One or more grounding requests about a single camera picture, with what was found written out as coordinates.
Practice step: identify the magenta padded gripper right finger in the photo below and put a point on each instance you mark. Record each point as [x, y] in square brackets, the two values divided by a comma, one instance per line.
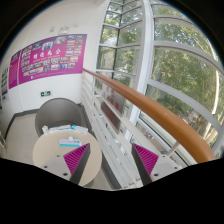
[152, 167]

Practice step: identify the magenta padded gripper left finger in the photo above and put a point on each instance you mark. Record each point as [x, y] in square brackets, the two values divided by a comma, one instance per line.
[71, 165]

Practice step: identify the white charger plug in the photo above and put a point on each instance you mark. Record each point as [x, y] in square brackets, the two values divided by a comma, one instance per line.
[70, 138]

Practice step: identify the white blue power strip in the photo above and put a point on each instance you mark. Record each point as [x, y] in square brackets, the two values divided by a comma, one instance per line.
[73, 143]

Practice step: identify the round white table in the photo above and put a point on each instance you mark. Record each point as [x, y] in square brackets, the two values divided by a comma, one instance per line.
[47, 146]

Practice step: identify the white blue flat box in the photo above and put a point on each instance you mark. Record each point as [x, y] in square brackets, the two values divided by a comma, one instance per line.
[76, 128]

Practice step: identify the wooden handrail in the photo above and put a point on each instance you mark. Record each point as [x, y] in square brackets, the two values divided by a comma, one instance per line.
[176, 127]

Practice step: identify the red sign on railing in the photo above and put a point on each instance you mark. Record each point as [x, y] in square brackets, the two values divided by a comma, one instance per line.
[114, 120]

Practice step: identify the white metal railing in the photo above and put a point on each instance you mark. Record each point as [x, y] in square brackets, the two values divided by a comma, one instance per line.
[116, 145]

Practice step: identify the grey curved chair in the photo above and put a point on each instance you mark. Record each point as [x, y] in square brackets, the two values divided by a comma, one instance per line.
[57, 112]

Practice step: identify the green exit sign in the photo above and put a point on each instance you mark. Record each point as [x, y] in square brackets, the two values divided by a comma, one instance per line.
[45, 93]

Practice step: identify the narrow magenta wall poster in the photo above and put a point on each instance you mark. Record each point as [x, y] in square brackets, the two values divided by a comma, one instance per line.
[13, 70]

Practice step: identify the large magenta wall poster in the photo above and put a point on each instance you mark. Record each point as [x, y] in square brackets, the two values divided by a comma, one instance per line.
[53, 56]

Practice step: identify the white window frame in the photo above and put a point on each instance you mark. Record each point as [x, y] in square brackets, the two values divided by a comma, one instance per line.
[154, 48]

